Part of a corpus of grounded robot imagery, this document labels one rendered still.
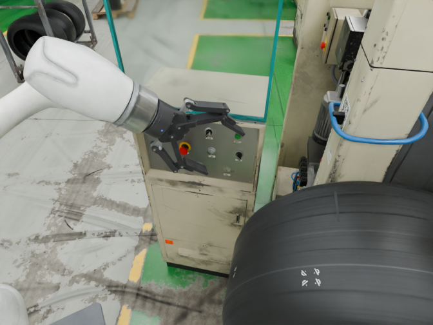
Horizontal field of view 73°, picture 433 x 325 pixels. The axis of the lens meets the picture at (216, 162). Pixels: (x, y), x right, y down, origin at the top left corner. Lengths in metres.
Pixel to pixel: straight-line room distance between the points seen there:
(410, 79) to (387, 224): 0.28
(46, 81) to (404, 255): 0.60
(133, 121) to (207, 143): 0.72
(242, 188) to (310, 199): 0.76
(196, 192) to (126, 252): 1.02
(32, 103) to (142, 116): 0.24
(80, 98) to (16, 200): 2.50
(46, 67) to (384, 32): 0.56
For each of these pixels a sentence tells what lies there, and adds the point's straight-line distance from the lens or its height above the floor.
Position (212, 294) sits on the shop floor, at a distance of 2.06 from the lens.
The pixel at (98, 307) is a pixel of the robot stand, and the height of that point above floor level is 0.65.
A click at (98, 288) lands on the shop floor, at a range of 2.21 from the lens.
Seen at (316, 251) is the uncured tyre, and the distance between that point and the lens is 0.54.
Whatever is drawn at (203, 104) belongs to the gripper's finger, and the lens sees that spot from 0.61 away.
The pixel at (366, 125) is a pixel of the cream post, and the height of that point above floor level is 1.53.
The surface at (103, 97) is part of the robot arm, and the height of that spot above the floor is 1.65.
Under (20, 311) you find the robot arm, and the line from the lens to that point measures 1.23.
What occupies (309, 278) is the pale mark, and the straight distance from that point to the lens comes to 0.52.
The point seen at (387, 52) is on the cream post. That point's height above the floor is 1.68.
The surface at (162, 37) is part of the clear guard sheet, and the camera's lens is 1.05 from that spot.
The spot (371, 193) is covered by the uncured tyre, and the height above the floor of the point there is 1.49.
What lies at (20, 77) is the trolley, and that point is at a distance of 4.38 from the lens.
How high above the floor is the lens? 1.90
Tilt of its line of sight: 43 degrees down
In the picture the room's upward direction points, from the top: straight up
